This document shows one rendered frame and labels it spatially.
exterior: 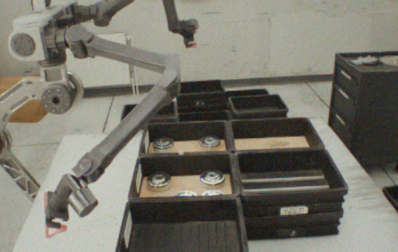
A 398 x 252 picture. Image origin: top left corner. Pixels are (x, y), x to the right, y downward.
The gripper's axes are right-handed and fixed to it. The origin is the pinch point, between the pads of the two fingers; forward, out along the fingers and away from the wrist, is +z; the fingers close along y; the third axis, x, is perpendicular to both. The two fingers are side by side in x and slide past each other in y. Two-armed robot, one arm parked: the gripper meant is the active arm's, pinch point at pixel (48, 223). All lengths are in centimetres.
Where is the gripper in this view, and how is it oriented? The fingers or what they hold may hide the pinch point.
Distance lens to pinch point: 127.6
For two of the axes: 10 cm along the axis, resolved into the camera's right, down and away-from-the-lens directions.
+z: -5.3, 7.6, 3.8
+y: -3.1, -5.8, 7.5
